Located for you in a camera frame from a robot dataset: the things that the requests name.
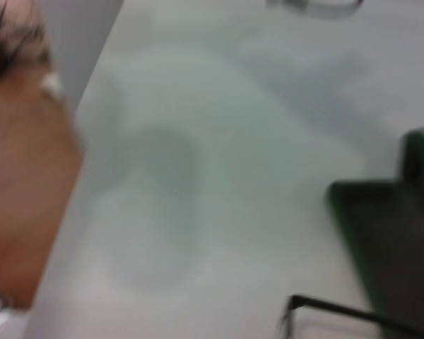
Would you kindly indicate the black glasses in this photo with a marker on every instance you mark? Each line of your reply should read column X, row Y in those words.
column 339, row 309

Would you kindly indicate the green glasses case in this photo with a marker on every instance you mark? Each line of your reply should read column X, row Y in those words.
column 392, row 229

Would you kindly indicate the person head with dark hair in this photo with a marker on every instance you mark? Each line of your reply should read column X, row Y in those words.
column 21, row 159

